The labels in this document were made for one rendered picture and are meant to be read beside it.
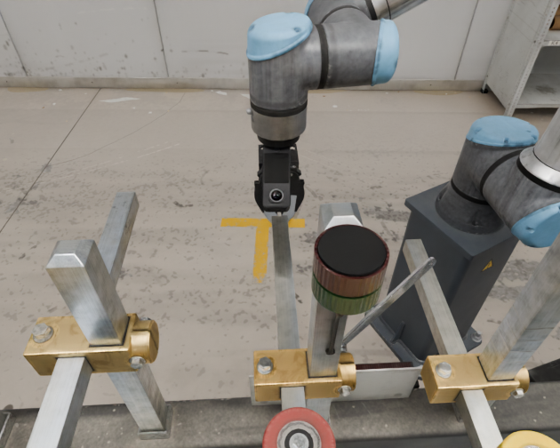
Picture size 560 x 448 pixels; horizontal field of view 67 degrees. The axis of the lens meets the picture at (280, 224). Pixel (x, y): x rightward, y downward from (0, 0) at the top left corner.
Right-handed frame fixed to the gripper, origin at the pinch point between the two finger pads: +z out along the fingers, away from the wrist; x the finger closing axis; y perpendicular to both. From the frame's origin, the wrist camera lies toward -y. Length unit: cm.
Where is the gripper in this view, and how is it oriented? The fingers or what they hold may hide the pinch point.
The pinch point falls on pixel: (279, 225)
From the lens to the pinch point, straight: 82.1
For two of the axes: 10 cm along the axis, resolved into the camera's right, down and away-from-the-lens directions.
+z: 0.0, 7.2, 6.9
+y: -0.5, -6.9, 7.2
